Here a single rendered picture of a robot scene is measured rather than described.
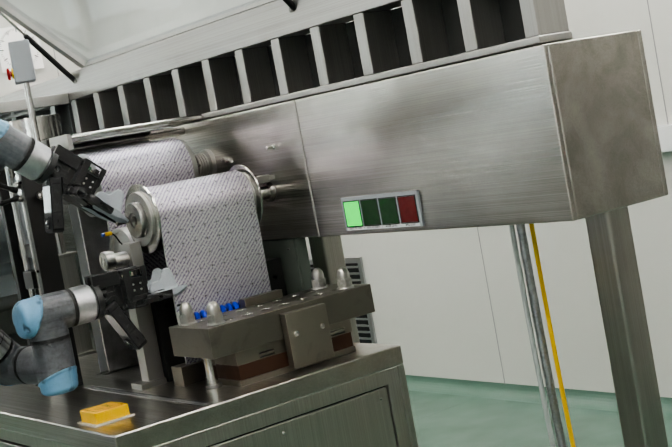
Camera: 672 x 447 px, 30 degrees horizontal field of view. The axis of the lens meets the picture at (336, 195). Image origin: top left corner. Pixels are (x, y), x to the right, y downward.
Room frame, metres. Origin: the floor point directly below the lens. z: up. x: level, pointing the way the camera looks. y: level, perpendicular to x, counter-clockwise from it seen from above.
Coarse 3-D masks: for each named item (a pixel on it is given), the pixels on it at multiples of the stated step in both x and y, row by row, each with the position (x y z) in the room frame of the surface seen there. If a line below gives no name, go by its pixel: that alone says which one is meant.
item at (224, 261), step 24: (168, 240) 2.58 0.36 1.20; (192, 240) 2.61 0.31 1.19; (216, 240) 2.64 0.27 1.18; (240, 240) 2.68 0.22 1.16; (168, 264) 2.57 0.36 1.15; (192, 264) 2.60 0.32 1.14; (216, 264) 2.64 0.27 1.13; (240, 264) 2.67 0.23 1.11; (264, 264) 2.71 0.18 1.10; (192, 288) 2.60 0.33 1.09; (216, 288) 2.63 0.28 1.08; (240, 288) 2.66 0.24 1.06; (264, 288) 2.70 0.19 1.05
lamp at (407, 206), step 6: (402, 198) 2.42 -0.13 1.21; (408, 198) 2.41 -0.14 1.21; (402, 204) 2.43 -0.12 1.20; (408, 204) 2.41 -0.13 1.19; (414, 204) 2.40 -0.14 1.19; (402, 210) 2.43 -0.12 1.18; (408, 210) 2.41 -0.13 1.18; (414, 210) 2.40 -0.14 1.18; (402, 216) 2.43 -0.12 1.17; (408, 216) 2.42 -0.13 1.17; (414, 216) 2.40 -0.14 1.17; (402, 222) 2.43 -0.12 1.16
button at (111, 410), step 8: (88, 408) 2.37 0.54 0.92; (96, 408) 2.35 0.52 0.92; (104, 408) 2.34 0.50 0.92; (112, 408) 2.33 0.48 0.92; (120, 408) 2.34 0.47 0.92; (128, 408) 2.35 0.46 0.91; (88, 416) 2.33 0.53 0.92; (96, 416) 2.31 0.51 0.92; (104, 416) 2.32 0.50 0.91; (112, 416) 2.32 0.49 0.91; (120, 416) 2.33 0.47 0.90; (96, 424) 2.31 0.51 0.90
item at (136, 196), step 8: (136, 192) 2.61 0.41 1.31; (128, 200) 2.64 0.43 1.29; (136, 200) 2.61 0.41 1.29; (144, 200) 2.58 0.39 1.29; (256, 200) 2.72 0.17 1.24; (144, 208) 2.59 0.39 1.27; (256, 208) 2.72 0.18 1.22; (152, 216) 2.57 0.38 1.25; (152, 224) 2.57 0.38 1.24; (152, 232) 2.58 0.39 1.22; (136, 240) 2.64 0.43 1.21; (144, 240) 2.61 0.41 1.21; (152, 240) 2.59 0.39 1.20; (160, 240) 2.61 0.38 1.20
